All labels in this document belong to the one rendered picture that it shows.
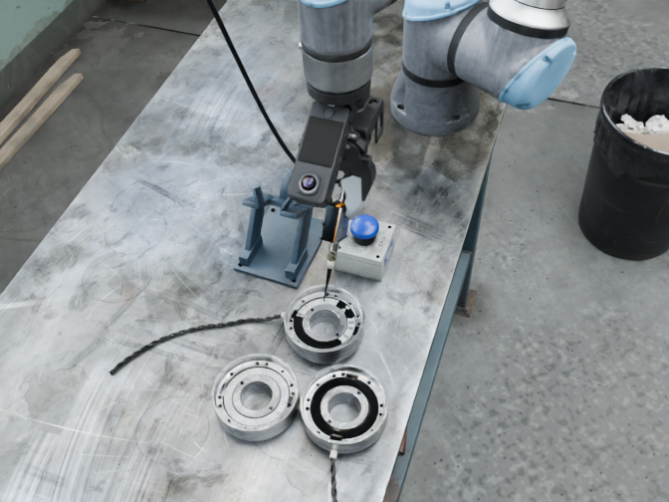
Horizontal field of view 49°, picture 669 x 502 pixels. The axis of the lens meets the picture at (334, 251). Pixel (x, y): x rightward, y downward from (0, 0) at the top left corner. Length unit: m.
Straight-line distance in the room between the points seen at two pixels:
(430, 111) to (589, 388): 0.95
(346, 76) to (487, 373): 1.24
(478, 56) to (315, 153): 0.37
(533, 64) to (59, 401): 0.76
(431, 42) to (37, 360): 0.71
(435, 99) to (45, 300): 0.66
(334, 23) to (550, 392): 1.33
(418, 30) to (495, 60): 0.14
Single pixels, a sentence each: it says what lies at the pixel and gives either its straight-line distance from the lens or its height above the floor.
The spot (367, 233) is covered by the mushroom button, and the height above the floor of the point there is 0.87.
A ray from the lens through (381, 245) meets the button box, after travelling 1.02.
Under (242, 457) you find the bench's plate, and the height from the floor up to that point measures 0.80.
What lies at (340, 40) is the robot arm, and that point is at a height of 1.20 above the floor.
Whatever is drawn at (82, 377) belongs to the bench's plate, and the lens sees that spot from 1.02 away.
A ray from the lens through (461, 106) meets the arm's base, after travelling 1.24.
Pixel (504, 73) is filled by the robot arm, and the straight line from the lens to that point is 1.09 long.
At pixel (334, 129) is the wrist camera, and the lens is 0.82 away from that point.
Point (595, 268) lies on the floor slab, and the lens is 2.16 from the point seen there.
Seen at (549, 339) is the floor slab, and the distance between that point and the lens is 1.99.
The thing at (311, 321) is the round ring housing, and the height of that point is 0.82.
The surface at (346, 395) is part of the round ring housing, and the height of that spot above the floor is 0.82.
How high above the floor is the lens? 1.63
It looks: 51 degrees down
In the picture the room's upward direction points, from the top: 4 degrees counter-clockwise
